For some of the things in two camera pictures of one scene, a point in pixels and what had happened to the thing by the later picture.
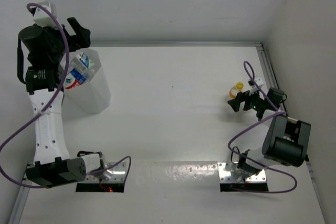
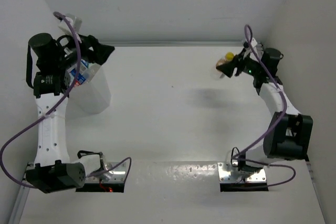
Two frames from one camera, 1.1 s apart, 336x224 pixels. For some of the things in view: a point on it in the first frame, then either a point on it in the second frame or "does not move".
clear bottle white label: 83,64 does not move
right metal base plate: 225,176 does not move
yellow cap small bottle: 234,91 to 217,74
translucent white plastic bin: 92,97 does not move
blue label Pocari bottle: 77,76 does not move
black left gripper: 79,40 to 101,52
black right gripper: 235,103 to 228,68
